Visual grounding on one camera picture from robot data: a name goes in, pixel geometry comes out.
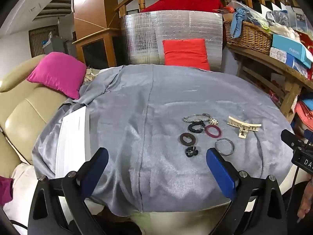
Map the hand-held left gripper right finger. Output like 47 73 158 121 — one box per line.
206 148 286 235

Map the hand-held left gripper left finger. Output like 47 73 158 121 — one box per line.
28 147 109 235

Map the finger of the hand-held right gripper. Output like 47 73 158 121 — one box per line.
281 129 307 152

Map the maroon ring bangle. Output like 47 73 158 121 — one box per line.
205 125 222 138

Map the silver wristwatch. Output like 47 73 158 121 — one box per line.
183 113 211 123

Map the person's right hand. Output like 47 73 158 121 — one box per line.
297 180 313 223

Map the silver bangle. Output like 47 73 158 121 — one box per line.
215 138 235 156

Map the coral cloth pile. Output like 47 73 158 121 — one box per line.
295 100 313 128

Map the small black hair clip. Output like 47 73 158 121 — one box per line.
184 146 198 157

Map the white flat box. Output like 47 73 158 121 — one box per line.
55 106 90 179

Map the cream hair claw clip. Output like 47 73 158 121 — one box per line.
226 116 262 137

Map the wooden shelf table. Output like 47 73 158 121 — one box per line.
226 43 313 124

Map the black scrunchie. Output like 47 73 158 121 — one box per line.
188 122 206 134

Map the grey cloth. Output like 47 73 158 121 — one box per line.
32 64 296 213

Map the white cushion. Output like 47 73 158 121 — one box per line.
2 163 59 228

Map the white patterned box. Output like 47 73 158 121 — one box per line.
269 48 288 64

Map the light blue box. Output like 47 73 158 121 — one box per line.
271 34 313 69

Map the magenta cloth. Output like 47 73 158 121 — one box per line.
0 176 14 206

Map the beige leather sofa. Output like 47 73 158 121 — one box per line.
0 54 69 177

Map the pink cushion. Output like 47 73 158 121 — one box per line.
26 52 87 100

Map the wicker basket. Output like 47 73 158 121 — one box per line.
224 20 273 55

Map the blue cloth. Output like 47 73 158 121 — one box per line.
231 8 260 38

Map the red cushion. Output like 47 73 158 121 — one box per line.
163 39 211 71

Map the grey appliance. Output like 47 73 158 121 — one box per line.
43 35 76 57

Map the wooden cabinet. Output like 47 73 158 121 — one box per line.
73 0 120 41
73 28 125 69

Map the wooden lattice window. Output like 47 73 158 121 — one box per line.
29 24 59 58

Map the silver insulation mat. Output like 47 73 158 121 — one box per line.
123 10 224 72

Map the red blanket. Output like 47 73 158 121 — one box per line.
142 0 228 14

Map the black cable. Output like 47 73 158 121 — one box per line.
291 168 299 202

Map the brown ring bangle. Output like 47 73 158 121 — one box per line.
180 132 196 146

